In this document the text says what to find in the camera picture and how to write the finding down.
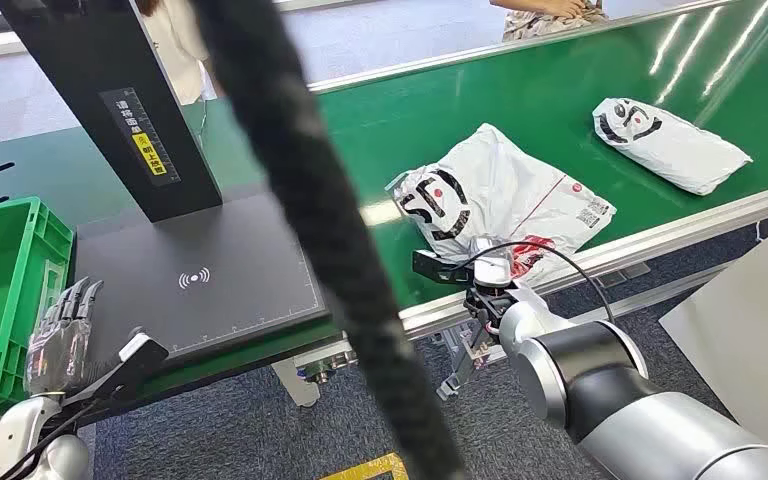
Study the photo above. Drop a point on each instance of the yellow floor tape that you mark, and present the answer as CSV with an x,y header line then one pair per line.
x,y
371,469

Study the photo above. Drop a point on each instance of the grey metal bracket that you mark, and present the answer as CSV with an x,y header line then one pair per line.
x,y
453,381

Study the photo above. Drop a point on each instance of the white panel board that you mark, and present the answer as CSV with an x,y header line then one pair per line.
x,y
755,331

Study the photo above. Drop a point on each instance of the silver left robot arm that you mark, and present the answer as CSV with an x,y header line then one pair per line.
x,y
20,424

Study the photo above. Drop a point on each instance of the white conveyor support leg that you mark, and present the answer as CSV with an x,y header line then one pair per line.
x,y
294,384

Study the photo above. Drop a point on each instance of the person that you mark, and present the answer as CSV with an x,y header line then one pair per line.
x,y
543,23
178,46

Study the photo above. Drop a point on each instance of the black weighing device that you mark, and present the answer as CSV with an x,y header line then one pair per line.
x,y
225,298

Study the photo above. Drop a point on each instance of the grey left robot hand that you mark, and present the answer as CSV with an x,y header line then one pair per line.
x,y
56,351

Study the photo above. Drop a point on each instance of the large white plastic package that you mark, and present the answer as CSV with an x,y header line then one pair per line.
x,y
503,185

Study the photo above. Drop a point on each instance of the small white face-print package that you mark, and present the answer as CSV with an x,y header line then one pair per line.
x,y
675,149

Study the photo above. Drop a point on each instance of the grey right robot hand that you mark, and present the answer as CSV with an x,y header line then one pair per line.
x,y
486,305

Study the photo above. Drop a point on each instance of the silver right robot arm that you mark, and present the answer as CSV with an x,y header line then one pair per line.
x,y
622,424

